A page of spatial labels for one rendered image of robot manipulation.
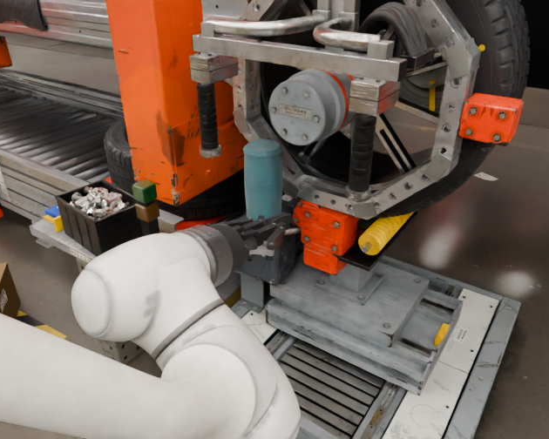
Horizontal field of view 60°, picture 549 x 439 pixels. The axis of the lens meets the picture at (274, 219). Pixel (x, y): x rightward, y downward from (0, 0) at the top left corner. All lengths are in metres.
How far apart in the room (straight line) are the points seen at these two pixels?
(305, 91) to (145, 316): 0.55
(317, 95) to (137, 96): 0.52
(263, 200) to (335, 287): 0.47
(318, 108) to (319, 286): 0.70
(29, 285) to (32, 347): 1.73
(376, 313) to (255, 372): 0.93
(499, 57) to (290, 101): 0.39
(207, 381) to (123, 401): 0.11
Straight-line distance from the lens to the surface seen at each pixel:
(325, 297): 1.44
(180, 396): 0.42
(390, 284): 1.52
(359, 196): 0.83
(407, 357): 1.41
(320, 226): 1.18
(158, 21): 1.16
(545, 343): 1.84
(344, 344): 1.41
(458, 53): 0.95
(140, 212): 1.15
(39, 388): 0.34
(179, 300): 0.53
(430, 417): 1.39
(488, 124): 0.96
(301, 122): 0.94
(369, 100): 0.77
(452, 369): 1.52
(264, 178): 1.07
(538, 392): 1.67
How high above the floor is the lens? 1.14
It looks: 30 degrees down
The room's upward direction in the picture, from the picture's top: straight up
